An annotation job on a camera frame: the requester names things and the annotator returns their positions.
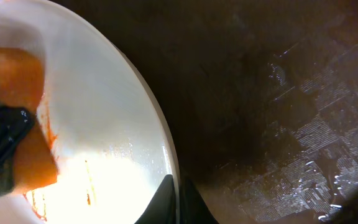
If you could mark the large brown serving tray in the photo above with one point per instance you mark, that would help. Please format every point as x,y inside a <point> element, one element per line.
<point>261,97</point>

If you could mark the green and orange sponge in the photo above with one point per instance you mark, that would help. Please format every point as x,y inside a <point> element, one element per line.
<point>26,162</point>

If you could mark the white plate tray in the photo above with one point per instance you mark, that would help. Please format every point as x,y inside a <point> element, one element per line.
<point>108,134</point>

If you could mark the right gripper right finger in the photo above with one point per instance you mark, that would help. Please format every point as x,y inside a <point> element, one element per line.
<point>193,209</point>

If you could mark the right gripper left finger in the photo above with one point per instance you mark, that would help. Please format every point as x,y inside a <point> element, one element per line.
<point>162,207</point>

